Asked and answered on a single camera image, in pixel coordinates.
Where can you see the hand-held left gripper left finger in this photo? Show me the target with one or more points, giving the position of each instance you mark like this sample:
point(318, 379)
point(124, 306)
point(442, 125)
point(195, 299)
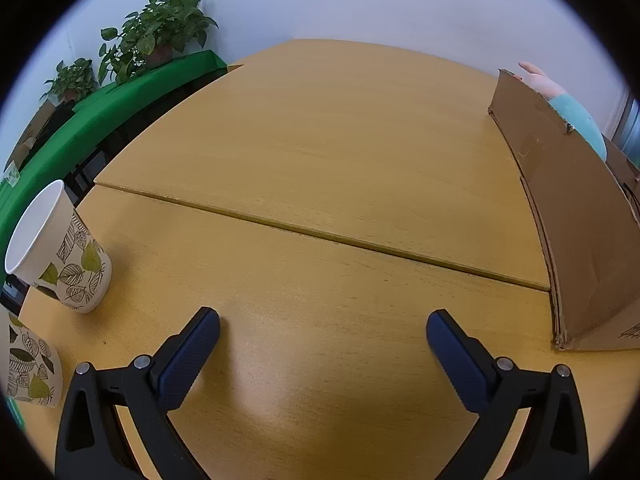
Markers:
point(192, 355)

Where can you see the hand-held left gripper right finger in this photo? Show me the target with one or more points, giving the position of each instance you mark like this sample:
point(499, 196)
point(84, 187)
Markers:
point(457, 360)

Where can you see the large cardboard box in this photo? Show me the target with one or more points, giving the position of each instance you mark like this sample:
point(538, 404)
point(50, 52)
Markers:
point(575, 220)

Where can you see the wooden desktop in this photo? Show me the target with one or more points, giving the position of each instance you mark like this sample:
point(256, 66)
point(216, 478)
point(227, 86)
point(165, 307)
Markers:
point(325, 160)

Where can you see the leaf print paper cup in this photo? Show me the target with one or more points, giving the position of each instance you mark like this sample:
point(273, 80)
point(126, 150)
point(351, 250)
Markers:
point(11, 175)
point(30, 365)
point(65, 260)

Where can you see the green covered table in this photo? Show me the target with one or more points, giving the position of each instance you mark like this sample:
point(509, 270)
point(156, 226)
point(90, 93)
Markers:
point(125, 105)

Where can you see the pink and teal plush toy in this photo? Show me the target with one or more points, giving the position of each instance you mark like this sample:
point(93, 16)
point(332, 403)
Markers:
point(580, 120)

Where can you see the small cardboard box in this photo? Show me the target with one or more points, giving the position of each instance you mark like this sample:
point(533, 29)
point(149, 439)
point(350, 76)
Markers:
point(30, 132)

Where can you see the small potted green plant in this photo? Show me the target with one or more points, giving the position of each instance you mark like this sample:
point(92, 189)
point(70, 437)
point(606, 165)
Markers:
point(72, 80)

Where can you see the large potted green plant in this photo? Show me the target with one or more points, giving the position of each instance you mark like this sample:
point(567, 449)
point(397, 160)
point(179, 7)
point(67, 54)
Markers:
point(155, 30)

